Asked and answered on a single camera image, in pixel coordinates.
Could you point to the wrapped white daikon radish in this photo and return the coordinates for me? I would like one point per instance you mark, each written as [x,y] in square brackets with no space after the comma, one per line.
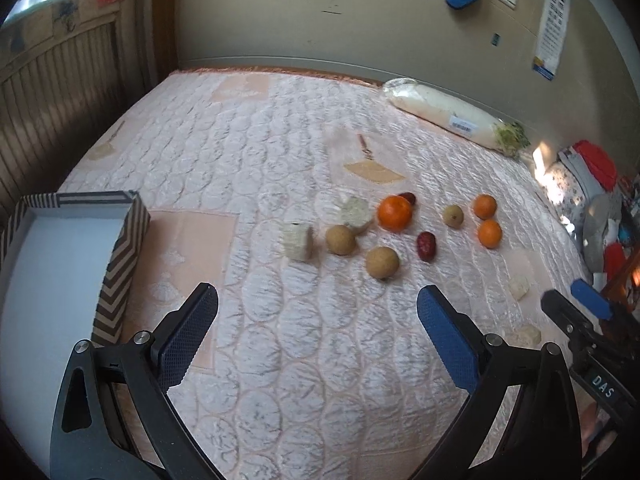
[456,116]

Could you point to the small white chunk right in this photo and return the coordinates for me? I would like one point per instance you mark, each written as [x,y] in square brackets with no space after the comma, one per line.
[518,287]

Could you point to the pile of clothes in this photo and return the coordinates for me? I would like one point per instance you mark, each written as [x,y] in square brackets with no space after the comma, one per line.
[600,212]

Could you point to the small white chunk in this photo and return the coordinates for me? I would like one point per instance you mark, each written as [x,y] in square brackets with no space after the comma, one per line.
[527,336]
[518,287]

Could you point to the pink quilted bedspread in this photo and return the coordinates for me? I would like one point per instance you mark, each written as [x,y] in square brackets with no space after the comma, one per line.
[315,370]

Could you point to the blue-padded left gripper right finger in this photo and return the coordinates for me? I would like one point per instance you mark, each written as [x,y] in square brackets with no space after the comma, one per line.
[542,436]

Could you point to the white cut chunk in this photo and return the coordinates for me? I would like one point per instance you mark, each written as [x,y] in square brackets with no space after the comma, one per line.
[356,214]
[298,241]

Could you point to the brown round fruit left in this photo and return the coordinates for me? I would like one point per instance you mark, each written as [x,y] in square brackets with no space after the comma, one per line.
[340,240]

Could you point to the small green-brown fruit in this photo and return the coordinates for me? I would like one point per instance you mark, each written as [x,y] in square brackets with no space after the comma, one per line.
[453,216]

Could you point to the white cut chunk upper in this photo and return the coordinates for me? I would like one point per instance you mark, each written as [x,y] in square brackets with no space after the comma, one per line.
[356,214]

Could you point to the large orange tangerine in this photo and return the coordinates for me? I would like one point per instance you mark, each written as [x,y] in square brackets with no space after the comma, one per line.
[394,213]

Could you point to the white wall poster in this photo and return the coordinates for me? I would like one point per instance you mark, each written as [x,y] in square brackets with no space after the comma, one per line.
[550,39]

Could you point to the small white chunk lower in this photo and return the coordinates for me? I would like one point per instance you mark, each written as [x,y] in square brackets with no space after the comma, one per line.
[527,336]

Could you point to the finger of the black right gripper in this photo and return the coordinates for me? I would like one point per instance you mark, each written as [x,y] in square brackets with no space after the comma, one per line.
[576,326]

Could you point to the white cut chunk left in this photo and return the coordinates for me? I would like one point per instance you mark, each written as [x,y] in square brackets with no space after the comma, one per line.
[298,241]

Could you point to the wooden slatted panel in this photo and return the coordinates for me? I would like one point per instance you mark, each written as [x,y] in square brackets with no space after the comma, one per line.
[65,79]

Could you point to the red jujube date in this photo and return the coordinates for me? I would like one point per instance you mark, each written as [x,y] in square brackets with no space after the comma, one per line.
[426,246]

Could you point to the small orange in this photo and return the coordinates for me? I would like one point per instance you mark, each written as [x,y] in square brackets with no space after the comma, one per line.
[485,206]
[489,233]

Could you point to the brown round fruit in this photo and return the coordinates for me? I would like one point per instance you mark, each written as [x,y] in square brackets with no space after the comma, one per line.
[340,240]
[382,263]

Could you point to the striped cardboard box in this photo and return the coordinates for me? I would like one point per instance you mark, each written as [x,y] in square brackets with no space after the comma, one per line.
[67,263]

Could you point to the brown round fruit front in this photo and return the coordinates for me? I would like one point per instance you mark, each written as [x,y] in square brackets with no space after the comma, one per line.
[382,263]

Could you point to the dark red jujube behind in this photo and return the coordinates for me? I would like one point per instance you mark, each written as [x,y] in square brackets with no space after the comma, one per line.
[409,198]

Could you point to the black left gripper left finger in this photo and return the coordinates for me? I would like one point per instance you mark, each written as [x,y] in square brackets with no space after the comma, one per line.
[90,438]

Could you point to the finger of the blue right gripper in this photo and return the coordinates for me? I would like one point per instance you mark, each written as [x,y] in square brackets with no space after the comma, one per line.
[595,303]

